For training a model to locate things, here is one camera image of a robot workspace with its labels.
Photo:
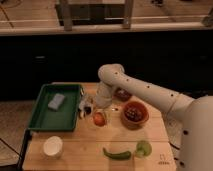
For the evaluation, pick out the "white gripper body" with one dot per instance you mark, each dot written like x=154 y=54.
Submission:
x=103 y=97

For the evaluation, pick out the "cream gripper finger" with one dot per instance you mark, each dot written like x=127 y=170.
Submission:
x=96 y=110
x=105 y=113

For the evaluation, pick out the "orange red apple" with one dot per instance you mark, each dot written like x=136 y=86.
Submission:
x=99 y=119

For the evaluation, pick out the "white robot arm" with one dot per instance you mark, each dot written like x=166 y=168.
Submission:
x=196 y=115

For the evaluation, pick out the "green plastic cup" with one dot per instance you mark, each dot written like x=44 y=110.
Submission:
x=143 y=149

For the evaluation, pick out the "small white toy figure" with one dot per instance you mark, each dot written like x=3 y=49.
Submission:
x=85 y=106

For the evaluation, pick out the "dark brown bowl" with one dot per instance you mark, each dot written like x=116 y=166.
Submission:
x=122 y=94

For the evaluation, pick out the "orange bowl with dark fruit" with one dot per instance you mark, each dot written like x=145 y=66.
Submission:
x=134 y=115

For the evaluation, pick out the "grey blue sponge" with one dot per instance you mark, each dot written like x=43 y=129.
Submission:
x=56 y=101

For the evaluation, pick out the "green plastic tray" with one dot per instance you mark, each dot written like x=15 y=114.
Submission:
x=63 y=119

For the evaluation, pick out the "green chili pepper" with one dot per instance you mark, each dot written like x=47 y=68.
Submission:
x=118 y=156

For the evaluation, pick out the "wooden frame stand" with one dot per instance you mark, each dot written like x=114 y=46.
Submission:
x=72 y=14

